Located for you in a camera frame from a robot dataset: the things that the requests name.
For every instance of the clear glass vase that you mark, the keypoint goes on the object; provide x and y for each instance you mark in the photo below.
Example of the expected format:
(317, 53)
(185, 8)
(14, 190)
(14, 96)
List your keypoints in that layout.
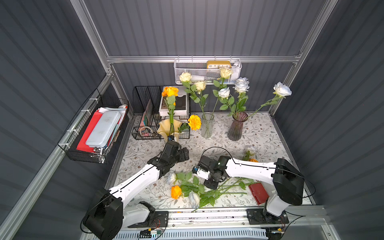
(207, 125)

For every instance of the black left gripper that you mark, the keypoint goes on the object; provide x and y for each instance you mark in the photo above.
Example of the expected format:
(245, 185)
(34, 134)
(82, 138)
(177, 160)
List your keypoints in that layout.
(172, 144)

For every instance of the orange marigold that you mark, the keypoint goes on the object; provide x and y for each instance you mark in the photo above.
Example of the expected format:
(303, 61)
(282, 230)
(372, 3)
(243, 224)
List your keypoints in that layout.
(194, 123)

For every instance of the red folder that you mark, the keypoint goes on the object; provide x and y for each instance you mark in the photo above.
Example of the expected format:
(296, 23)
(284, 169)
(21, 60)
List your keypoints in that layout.
(82, 146)

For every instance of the white plastic case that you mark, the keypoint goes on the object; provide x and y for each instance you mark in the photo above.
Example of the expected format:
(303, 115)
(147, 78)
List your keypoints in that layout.
(103, 129)

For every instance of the black wire desk organizer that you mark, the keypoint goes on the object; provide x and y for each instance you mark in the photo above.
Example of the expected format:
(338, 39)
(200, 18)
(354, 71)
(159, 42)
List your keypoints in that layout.
(151, 115)

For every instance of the cream white rose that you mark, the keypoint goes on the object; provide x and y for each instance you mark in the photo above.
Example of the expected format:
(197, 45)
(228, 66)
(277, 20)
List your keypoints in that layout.
(186, 80)

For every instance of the pale blue rose front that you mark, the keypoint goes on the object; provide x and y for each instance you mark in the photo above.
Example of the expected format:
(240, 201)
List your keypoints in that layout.
(194, 199)

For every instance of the colourful paper sheets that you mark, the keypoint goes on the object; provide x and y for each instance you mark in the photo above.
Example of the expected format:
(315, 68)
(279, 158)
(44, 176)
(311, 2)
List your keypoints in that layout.
(146, 117)

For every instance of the white rose bud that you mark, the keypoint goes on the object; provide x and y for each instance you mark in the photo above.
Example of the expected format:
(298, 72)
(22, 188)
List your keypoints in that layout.
(201, 98)

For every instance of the purple glass vase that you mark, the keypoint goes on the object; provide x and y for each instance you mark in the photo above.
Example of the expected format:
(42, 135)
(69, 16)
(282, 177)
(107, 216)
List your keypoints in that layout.
(236, 129)

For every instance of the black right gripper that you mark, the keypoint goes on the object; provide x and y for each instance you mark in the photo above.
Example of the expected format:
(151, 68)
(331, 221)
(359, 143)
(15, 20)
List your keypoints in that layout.
(210, 179)

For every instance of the orange rose front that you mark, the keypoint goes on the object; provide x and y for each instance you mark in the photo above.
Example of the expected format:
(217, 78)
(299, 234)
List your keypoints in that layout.
(176, 192)

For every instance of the black wire wall basket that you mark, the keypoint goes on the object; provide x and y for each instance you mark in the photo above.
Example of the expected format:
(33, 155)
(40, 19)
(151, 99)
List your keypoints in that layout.
(102, 102)

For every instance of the white mesh wall basket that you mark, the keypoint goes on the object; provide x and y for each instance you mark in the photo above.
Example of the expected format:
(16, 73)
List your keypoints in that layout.
(199, 70)

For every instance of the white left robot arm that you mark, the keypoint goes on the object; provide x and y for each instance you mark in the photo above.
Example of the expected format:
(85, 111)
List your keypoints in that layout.
(108, 212)

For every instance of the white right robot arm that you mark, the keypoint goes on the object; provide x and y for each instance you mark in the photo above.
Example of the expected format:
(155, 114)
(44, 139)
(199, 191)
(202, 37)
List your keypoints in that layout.
(283, 182)

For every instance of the cream yellow ruffled vase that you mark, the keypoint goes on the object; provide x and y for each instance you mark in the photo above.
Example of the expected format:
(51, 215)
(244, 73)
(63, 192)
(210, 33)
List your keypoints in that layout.
(165, 129)

